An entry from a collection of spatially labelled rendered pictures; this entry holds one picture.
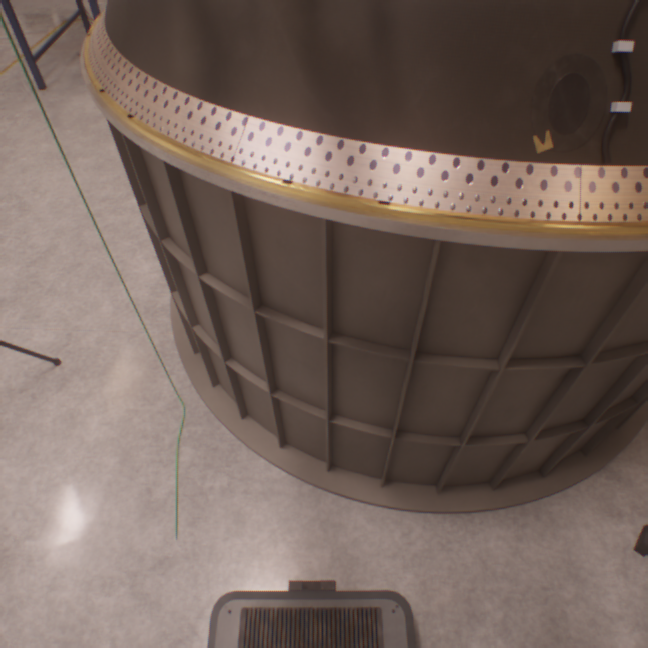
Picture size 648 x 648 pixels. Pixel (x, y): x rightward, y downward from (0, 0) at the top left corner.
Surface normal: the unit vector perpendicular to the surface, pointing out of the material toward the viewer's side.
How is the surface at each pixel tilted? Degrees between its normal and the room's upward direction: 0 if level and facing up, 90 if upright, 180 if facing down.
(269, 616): 0
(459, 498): 0
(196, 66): 62
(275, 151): 43
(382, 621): 0
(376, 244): 90
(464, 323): 90
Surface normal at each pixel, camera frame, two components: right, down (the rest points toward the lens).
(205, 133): -0.41, -0.04
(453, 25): -0.22, 0.36
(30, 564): -0.01, -0.64
